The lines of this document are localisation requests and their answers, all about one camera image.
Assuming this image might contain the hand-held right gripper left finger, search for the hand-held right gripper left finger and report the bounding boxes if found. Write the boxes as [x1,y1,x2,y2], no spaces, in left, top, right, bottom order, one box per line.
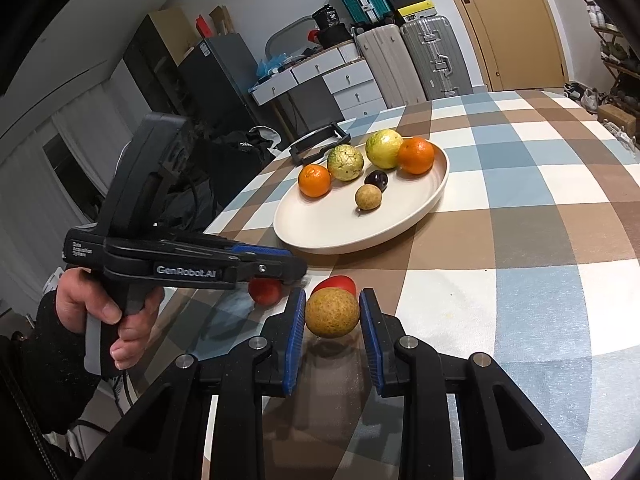
[75,287,307,480]

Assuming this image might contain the assorted shoes collection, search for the assorted shoes collection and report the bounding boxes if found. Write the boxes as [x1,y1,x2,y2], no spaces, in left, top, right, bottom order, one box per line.
[572,0,640,106]

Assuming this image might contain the person's left hand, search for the person's left hand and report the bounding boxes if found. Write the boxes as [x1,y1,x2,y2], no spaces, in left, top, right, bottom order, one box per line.
[54,267,166,371]

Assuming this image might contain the dark grey refrigerator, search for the dark grey refrigerator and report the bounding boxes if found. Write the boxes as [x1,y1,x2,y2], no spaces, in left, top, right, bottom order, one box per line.
[177,35,281,126]

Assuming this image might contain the white desk with drawers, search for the white desk with drawers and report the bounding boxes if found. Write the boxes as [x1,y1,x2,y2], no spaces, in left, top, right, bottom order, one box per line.
[250,40,389,134]

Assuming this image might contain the yellow-green citrus fruit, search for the yellow-green citrus fruit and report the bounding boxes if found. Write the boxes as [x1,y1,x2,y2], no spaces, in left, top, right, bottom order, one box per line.
[365,129,405,170]

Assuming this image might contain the tan cardboard box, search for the tan cardboard box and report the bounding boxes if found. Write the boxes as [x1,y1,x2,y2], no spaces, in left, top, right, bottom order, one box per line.
[150,7,199,54]

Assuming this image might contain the white suitcase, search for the white suitcase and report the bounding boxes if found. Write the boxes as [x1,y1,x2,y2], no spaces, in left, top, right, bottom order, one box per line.
[355,24,426,109]

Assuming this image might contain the small brown cardboard box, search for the small brown cardboard box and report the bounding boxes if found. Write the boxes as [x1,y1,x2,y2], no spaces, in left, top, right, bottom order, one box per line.
[597,104,639,134]

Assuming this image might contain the pile of dark shoes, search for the pile of dark shoes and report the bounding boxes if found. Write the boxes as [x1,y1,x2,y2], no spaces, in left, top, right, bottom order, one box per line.
[564,81,602,112]

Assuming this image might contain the silver suitcase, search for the silver suitcase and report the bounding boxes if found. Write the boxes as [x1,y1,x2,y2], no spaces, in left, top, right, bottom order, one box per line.
[400,16,474,101]

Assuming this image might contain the black storage bag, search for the black storage bag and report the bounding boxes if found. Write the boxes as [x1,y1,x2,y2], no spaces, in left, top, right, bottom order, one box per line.
[320,22,357,46]

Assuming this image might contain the red tomato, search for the red tomato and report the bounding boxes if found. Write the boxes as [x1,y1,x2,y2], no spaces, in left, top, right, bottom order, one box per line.
[248,279,284,306]
[311,275,358,297]

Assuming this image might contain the person's left forearm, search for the person's left forearm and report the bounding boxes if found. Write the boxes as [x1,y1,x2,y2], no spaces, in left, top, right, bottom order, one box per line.
[32,290,103,436]

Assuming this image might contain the tall black cabinet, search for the tall black cabinet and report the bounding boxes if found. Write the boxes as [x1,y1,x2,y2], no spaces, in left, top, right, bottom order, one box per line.
[122,12,201,113]

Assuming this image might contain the orange mandarin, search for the orange mandarin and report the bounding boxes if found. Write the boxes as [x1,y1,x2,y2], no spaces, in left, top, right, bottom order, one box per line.
[397,137,436,175]
[298,164,333,198]

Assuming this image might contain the black metal bracket frame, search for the black metal bracket frame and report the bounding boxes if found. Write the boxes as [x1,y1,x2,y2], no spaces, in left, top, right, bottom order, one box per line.
[290,122,351,166]

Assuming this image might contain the black and white jacket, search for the black and white jacket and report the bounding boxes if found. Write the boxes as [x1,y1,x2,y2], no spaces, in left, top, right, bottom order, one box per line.
[190,126,282,213]

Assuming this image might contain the black printed paper bag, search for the black printed paper bag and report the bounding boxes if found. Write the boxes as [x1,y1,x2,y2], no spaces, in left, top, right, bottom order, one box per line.
[312,5,342,29]

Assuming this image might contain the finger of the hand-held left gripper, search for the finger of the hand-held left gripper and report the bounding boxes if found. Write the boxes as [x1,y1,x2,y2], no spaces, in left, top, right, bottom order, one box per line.
[234,258,309,289]
[229,241,302,262]

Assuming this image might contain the green mottled citrus fruit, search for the green mottled citrus fruit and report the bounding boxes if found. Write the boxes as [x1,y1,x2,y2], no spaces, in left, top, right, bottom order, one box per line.
[327,144,363,182]

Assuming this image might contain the brown longan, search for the brown longan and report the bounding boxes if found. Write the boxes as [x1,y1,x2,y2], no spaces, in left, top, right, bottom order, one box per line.
[305,287,361,339]
[355,184,383,209]

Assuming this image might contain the wooden shoe rack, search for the wooden shoe rack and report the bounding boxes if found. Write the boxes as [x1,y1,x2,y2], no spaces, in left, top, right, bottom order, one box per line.
[575,0,640,111]

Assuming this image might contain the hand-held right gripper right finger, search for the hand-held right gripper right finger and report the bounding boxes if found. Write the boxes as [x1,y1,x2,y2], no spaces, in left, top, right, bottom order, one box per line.
[357,287,593,480]

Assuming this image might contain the grey arched mirror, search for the grey arched mirror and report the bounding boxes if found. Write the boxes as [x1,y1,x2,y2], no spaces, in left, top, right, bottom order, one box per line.
[264,16,321,59]

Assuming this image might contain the blue plastic bag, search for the blue plastic bag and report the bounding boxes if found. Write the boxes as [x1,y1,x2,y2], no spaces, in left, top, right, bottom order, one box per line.
[256,55,286,79]

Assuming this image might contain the wooden door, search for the wooden door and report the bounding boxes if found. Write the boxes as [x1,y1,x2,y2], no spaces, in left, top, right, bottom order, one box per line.
[432,0,571,93]

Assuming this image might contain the cream round plate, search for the cream round plate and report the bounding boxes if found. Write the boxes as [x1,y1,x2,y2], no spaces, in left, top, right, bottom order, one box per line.
[273,136,450,255]

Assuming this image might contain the white sneakers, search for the white sneakers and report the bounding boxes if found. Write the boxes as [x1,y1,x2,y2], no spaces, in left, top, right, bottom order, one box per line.
[604,120,640,152]

